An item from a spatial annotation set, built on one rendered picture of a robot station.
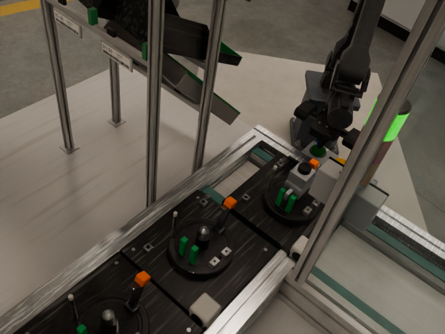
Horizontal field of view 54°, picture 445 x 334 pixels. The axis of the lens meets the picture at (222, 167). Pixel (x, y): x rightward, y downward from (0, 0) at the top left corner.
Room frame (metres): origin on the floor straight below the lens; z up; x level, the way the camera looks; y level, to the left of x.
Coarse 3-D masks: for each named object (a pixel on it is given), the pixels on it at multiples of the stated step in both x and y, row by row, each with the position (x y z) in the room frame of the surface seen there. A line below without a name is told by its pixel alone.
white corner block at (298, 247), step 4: (304, 236) 0.59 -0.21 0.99; (300, 240) 0.58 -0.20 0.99; (304, 240) 0.58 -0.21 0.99; (296, 244) 0.57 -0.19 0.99; (300, 244) 0.57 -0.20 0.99; (304, 244) 0.57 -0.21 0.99; (292, 248) 0.56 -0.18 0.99; (296, 248) 0.56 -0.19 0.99; (300, 248) 0.56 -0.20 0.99; (292, 252) 0.56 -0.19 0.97; (296, 252) 0.55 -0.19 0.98; (300, 252) 0.55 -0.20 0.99; (292, 256) 0.55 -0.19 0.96; (296, 256) 0.55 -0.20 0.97
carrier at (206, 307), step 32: (160, 224) 0.56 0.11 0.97; (192, 224) 0.57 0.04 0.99; (224, 224) 0.60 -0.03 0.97; (128, 256) 0.47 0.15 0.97; (160, 256) 0.48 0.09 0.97; (192, 256) 0.47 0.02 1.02; (224, 256) 0.49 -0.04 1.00; (256, 256) 0.53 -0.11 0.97; (160, 288) 0.42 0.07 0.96; (192, 288) 0.43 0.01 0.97; (224, 288) 0.44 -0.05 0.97
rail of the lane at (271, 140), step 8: (256, 128) 0.96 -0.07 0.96; (256, 136) 0.93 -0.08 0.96; (264, 136) 0.93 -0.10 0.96; (272, 136) 0.94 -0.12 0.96; (264, 144) 0.91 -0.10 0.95; (272, 144) 0.90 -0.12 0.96; (280, 144) 0.91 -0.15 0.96; (288, 144) 0.92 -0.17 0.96; (272, 152) 0.89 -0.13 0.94; (280, 152) 0.88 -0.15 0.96; (288, 152) 0.88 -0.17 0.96; (296, 152) 0.89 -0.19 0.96; (296, 160) 0.85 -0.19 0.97; (304, 160) 0.87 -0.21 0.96
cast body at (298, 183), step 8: (296, 168) 0.70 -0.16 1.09; (304, 168) 0.70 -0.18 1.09; (312, 168) 0.71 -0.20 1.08; (288, 176) 0.69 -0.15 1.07; (296, 176) 0.68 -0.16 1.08; (304, 176) 0.68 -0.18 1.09; (312, 176) 0.69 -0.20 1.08; (288, 184) 0.68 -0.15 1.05; (296, 184) 0.68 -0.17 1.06; (304, 184) 0.67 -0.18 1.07; (288, 192) 0.66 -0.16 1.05; (296, 192) 0.67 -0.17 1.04; (304, 192) 0.68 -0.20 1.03
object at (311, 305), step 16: (256, 160) 0.86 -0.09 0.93; (240, 176) 0.80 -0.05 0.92; (208, 192) 0.70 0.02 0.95; (224, 192) 0.74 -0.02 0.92; (288, 272) 0.51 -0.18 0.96; (288, 288) 0.50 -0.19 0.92; (304, 288) 0.48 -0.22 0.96; (288, 304) 0.49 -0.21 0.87; (304, 304) 0.47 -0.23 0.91; (320, 304) 0.46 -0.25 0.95; (320, 320) 0.45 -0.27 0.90; (336, 320) 0.44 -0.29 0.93; (352, 320) 0.43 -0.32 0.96
